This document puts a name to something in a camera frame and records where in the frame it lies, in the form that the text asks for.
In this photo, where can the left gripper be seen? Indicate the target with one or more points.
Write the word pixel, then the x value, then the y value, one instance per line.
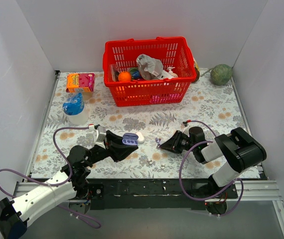
pixel 110 143

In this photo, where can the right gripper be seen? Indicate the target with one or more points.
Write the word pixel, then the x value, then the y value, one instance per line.
pixel 180 141

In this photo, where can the purple earbud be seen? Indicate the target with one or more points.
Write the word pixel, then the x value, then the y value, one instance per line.
pixel 158 141

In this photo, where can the blue earbud charging case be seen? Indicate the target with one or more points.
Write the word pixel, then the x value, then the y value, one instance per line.
pixel 130 139

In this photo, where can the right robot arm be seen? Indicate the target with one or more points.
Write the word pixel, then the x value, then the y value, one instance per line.
pixel 240 150

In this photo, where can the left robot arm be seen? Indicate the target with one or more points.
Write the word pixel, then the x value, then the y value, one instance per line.
pixel 16 214

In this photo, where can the white earbud charging case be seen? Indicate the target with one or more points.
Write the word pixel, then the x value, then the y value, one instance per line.
pixel 141 138

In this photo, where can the white pump bottle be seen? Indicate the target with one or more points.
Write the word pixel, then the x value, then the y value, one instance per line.
pixel 170 70

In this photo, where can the orange fruit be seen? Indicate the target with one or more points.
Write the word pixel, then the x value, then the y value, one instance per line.
pixel 124 76

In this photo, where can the orange pink snack box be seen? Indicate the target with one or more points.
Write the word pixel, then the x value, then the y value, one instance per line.
pixel 80 83

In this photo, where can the grey crumpled bag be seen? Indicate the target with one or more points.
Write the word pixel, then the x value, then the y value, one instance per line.
pixel 149 68

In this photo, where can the green melon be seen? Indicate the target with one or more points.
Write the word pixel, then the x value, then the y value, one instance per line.
pixel 221 74

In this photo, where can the red plastic shopping basket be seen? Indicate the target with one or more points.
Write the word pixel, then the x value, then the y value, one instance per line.
pixel 121 56

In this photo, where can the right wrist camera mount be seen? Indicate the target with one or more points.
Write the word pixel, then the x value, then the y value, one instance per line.
pixel 186 127

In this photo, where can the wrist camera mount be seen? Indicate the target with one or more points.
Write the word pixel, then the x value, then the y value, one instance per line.
pixel 99 134
pixel 186 127

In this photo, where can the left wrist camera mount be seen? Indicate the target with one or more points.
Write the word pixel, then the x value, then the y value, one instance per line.
pixel 99 134

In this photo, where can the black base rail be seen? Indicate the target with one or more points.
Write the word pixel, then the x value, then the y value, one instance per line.
pixel 102 194

